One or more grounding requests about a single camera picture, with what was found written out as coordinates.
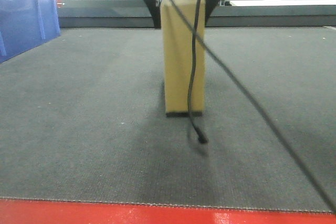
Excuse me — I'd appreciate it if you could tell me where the brown cardboard box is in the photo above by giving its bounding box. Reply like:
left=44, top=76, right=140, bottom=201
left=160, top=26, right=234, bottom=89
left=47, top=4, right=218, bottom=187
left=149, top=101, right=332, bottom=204
left=160, top=0, right=205, bottom=117

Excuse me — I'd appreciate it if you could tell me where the dark conveyor belt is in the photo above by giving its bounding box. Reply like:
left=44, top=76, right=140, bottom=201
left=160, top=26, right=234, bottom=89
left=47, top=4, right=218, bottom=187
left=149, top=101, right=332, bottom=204
left=0, top=0, right=336, bottom=213

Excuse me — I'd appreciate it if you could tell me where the red conveyor edge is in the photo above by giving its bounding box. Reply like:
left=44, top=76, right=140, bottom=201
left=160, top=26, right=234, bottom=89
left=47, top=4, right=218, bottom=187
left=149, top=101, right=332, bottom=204
left=1, top=199, right=335, bottom=223

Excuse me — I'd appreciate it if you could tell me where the white desk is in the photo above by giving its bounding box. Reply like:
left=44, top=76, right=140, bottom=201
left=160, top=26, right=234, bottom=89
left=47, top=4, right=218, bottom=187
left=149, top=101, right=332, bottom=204
left=223, top=0, right=335, bottom=7

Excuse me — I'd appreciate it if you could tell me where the blue plastic crate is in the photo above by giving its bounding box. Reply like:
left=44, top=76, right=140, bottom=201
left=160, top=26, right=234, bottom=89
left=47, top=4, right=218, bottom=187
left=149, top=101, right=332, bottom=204
left=1, top=0, right=60, bottom=63

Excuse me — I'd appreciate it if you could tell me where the black diagonal cable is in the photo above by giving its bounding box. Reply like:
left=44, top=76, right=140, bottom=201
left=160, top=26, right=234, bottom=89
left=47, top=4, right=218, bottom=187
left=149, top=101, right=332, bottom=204
left=154, top=0, right=336, bottom=213

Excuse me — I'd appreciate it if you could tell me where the black dangling cable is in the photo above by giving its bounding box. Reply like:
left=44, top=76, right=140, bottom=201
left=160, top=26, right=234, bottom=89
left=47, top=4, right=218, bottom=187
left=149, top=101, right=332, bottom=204
left=186, top=0, right=209, bottom=145

